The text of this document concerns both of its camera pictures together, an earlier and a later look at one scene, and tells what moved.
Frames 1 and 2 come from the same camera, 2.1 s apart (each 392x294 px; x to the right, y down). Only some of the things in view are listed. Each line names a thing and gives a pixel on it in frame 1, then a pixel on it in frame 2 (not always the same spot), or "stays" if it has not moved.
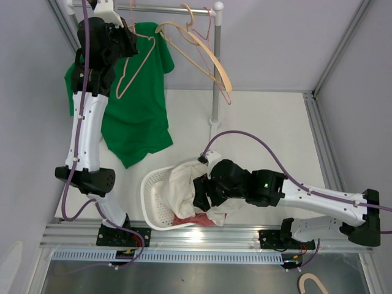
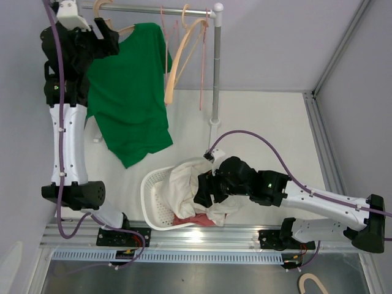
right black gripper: (202, 185) stays
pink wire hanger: (194, 32) -> (206, 24)
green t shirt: (135, 119) stays
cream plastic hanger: (188, 31) -> (171, 78)
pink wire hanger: (119, 97) -> (165, 33)
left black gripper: (130, 38) -> (108, 46)
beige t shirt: (182, 195) stays
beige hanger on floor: (302, 280) stays
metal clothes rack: (215, 119) stays
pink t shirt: (199, 218) stays
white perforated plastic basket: (156, 206) stays
